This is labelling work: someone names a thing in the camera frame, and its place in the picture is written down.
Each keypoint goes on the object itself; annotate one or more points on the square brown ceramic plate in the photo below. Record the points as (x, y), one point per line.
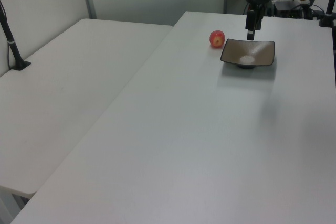
(249, 52)

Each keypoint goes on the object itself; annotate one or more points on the black clamp camera stand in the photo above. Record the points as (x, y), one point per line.
(328, 11)

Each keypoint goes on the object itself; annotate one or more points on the grey box device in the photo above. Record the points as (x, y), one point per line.
(286, 5)

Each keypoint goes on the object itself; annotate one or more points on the red apple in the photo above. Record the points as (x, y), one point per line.
(217, 38)

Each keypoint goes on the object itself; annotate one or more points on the black pole stand with base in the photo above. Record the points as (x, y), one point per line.
(11, 41)

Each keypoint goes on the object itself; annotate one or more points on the white side table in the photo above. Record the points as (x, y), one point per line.
(65, 98)

